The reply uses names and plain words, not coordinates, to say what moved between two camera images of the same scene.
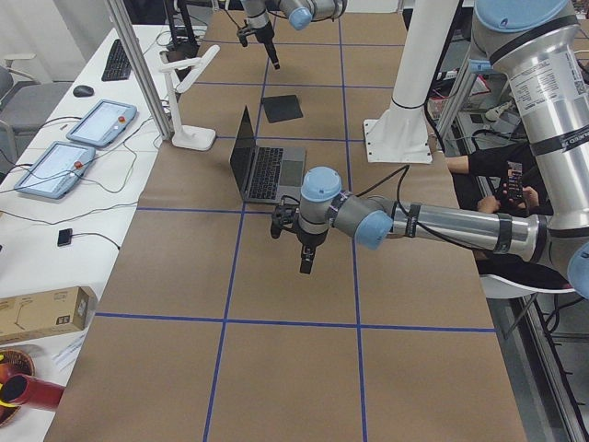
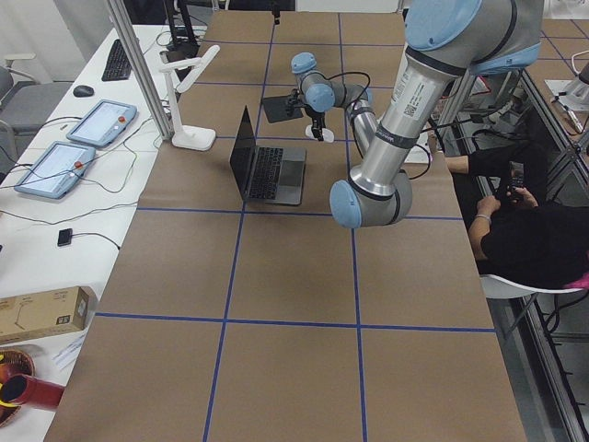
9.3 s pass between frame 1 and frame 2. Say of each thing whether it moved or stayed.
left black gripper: moved
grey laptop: stayed
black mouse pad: stayed
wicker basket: stayed
